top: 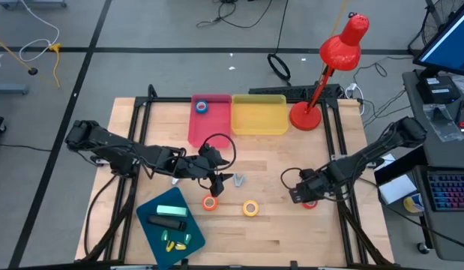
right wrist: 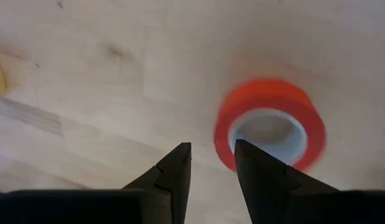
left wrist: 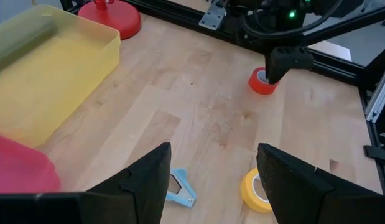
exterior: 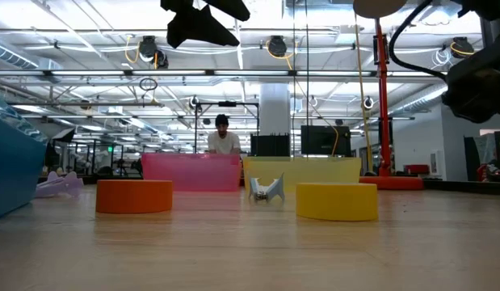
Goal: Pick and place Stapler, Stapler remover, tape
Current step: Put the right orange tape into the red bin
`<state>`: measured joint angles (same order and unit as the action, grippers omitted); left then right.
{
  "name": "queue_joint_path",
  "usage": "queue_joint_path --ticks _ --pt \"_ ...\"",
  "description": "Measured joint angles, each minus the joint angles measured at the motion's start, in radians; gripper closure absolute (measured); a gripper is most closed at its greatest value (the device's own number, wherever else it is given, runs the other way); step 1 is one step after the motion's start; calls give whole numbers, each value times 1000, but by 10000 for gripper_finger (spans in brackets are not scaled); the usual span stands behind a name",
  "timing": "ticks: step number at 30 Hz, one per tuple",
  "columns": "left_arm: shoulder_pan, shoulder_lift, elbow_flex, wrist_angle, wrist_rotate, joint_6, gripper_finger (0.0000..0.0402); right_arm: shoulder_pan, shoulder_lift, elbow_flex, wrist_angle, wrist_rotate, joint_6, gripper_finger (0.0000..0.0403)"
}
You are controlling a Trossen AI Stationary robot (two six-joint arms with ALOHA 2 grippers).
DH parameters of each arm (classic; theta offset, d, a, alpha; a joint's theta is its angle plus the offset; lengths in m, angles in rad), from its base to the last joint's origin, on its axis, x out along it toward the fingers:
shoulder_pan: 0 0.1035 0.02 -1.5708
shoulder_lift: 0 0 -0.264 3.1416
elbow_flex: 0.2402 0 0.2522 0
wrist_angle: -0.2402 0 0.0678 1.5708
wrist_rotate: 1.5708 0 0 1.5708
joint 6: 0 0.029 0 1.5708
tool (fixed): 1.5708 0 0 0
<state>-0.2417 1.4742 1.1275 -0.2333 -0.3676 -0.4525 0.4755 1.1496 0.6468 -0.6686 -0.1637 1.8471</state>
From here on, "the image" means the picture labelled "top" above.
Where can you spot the white cardboard box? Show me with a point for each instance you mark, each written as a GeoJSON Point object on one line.
{"type": "Point", "coordinates": [396, 189]}

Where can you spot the grey staple remover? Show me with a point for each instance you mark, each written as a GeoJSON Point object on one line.
{"type": "Point", "coordinates": [235, 179]}

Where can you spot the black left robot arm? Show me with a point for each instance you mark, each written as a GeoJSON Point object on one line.
{"type": "Point", "coordinates": [115, 150]}

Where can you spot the clear plastic bag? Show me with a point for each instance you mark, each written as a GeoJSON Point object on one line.
{"type": "Point", "coordinates": [441, 123]}

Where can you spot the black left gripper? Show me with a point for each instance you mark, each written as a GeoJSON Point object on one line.
{"type": "Point", "coordinates": [203, 165]}

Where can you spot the pale lavender staple remover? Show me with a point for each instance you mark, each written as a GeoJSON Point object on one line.
{"type": "Point", "coordinates": [175, 181]}

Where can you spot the black table frame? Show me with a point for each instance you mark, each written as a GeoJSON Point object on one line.
{"type": "Point", "coordinates": [168, 99]}

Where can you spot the mint green stapler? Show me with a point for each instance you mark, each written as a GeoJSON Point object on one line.
{"type": "Point", "coordinates": [171, 210]}

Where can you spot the rainbow backlit keyboard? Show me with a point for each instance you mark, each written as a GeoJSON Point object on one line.
{"type": "Point", "coordinates": [451, 191]}

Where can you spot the red desk lamp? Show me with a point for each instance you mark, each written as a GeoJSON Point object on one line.
{"type": "Point", "coordinates": [344, 52]}

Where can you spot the grey cart base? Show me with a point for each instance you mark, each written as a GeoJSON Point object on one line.
{"type": "Point", "coordinates": [8, 88]}

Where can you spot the white power adapter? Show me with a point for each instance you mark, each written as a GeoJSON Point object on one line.
{"type": "Point", "coordinates": [351, 90]}

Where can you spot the yellow plastic bin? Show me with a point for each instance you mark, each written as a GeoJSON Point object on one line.
{"type": "Point", "coordinates": [259, 116]}

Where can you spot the computer monitor blue screen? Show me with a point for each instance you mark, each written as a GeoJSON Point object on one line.
{"type": "Point", "coordinates": [449, 48]}

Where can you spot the grey desk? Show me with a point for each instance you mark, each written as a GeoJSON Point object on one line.
{"type": "Point", "coordinates": [441, 157]}

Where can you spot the pink plastic bin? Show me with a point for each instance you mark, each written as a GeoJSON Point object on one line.
{"type": "Point", "coordinates": [213, 127]}

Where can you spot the teal plastic tray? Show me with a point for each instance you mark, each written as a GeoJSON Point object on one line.
{"type": "Point", "coordinates": [190, 225]}

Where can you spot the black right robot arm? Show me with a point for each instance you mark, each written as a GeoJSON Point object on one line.
{"type": "Point", "coordinates": [366, 155]}

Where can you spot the red tape roll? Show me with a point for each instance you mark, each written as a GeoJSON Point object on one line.
{"type": "Point", "coordinates": [310, 206]}

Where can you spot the blue tape roll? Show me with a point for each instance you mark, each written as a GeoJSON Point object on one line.
{"type": "Point", "coordinates": [197, 107]}

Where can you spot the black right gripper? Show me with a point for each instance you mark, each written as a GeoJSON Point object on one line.
{"type": "Point", "coordinates": [318, 183]}

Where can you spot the orange tape roll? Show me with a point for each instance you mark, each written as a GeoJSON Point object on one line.
{"type": "Point", "coordinates": [204, 203]}

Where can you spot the black mini computer box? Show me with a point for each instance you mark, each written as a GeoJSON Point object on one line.
{"type": "Point", "coordinates": [437, 90]}

